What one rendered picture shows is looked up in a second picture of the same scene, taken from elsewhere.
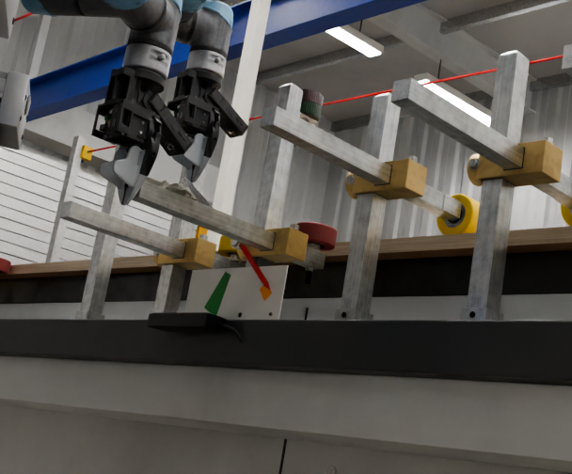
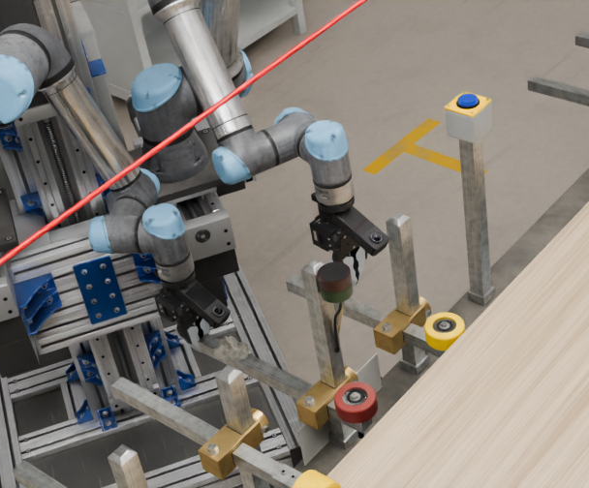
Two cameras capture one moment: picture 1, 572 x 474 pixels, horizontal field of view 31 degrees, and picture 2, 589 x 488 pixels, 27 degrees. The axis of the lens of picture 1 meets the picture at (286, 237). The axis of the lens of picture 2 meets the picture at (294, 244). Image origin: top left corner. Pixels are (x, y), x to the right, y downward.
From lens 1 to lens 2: 3.25 m
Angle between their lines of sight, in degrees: 98
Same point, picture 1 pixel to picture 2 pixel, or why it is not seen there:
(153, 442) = not seen: hidden behind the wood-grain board
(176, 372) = not seen: hidden behind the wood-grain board
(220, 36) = (315, 171)
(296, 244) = (306, 416)
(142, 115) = (169, 308)
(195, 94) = (323, 217)
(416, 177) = (209, 465)
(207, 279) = (362, 374)
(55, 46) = not seen: outside the picture
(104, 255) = (470, 249)
